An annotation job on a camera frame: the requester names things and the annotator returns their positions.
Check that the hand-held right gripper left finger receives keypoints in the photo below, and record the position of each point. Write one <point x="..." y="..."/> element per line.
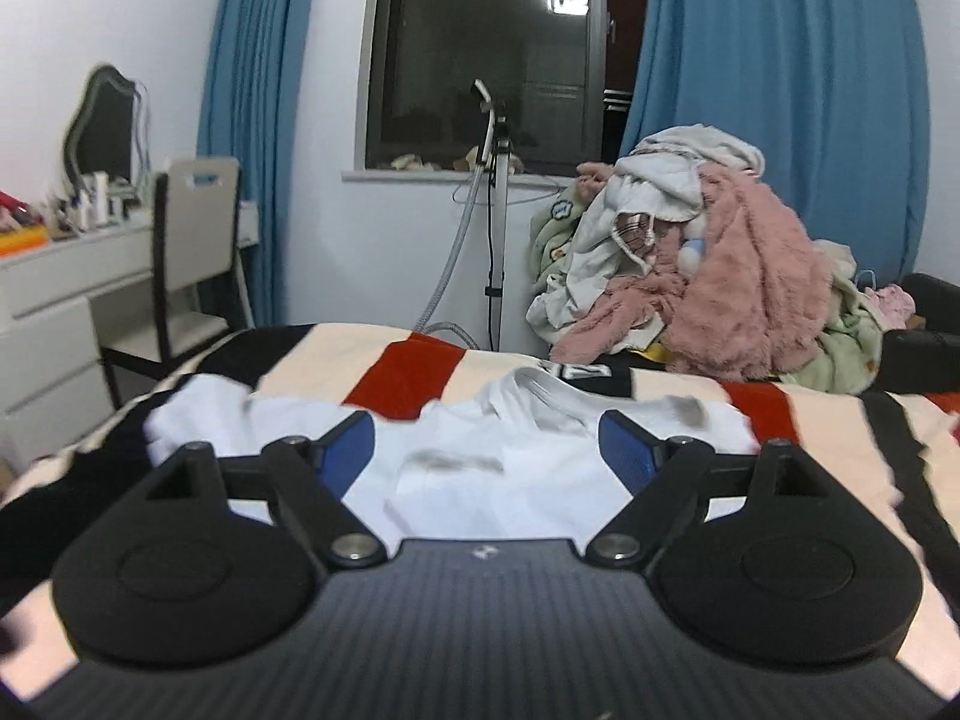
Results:
<point x="349" y="450"/>

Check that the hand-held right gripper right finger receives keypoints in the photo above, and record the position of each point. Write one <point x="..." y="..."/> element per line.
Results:
<point x="630" y="450"/>

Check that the white shirt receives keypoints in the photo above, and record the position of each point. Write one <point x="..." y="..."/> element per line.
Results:
<point x="525" y="465"/>

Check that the pile of clothes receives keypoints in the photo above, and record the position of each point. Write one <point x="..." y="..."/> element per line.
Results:
<point x="840" y="345"/>

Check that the yellow cloth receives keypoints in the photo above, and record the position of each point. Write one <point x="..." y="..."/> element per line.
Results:
<point x="649" y="356"/>

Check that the striped blanket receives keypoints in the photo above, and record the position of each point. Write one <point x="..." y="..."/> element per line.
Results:
<point x="825" y="465"/>

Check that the pink fluffy blanket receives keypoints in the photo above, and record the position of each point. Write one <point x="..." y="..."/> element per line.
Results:
<point x="750" y="285"/>

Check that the small white blue cloth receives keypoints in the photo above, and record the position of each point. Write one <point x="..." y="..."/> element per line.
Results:
<point x="691" y="251"/>

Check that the garment steamer stand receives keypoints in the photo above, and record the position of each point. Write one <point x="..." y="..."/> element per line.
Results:
<point x="496" y="240"/>

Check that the white hooded jacket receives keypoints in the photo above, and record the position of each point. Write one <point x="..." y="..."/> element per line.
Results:
<point x="652" y="187"/>

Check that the black and cream chair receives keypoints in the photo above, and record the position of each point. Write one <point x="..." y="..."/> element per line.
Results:
<point x="199" y="225"/>

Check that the small items on windowsill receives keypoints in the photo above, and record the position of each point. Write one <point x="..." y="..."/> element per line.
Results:
<point x="412" y="161"/>

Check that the pink cloth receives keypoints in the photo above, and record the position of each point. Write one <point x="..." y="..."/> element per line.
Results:
<point x="894" y="304"/>

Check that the black armchair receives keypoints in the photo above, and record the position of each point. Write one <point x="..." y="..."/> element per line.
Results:
<point x="930" y="345"/>

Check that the white dressing table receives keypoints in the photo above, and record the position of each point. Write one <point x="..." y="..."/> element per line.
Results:
<point x="52" y="330"/>

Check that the blue curtain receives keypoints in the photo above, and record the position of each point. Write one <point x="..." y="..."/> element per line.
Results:
<point x="255" y="127"/>
<point x="787" y="52"/>

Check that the row of cosmetic bottles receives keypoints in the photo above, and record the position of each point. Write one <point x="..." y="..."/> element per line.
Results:
<point x="97" y="202"/>

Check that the orange box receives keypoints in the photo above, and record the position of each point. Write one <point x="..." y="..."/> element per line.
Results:
<point x="22" y="242"/>

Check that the wavy framed mirror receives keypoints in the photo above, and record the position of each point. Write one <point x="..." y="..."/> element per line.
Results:
<point x="105" y="127"/>

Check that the dark framed window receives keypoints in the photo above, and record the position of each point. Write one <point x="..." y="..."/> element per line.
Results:
<point x="480" y="37"/>

